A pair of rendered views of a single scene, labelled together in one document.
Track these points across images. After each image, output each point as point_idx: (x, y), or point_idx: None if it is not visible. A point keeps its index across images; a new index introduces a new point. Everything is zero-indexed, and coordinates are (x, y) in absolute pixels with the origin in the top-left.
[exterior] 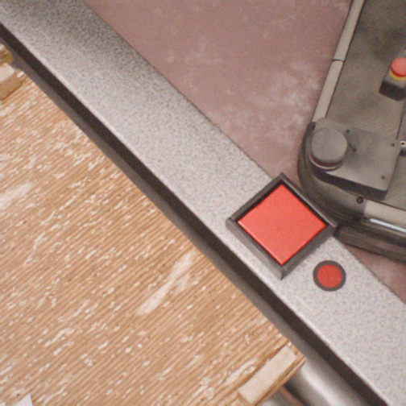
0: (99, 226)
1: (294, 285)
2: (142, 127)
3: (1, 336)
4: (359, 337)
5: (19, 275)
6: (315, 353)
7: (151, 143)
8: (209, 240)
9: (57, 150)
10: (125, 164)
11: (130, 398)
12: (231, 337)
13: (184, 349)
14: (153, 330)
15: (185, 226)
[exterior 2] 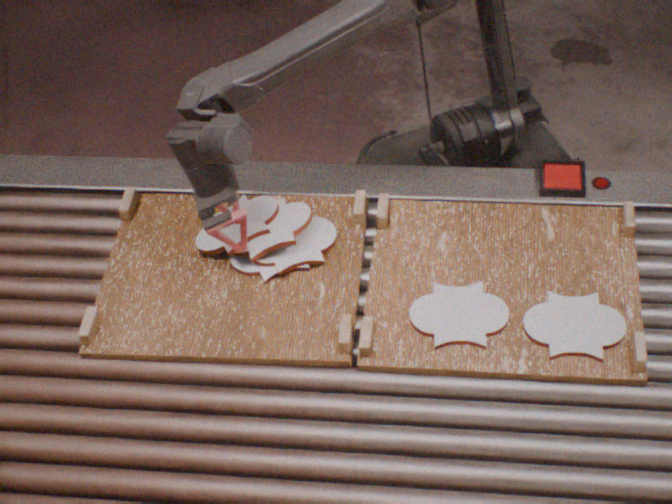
0: (494, 225)
1: (592, 195)
2: (457, 188)
3: (507, 287)
4: (638, 193)
5: (485, 263)
6: None
7: (469, 191)
8: None
9: (439, 214)
10: None
11: (585, 267)
12: (596, 221)
13: (583, 238)
14: (564, 241)
15: None
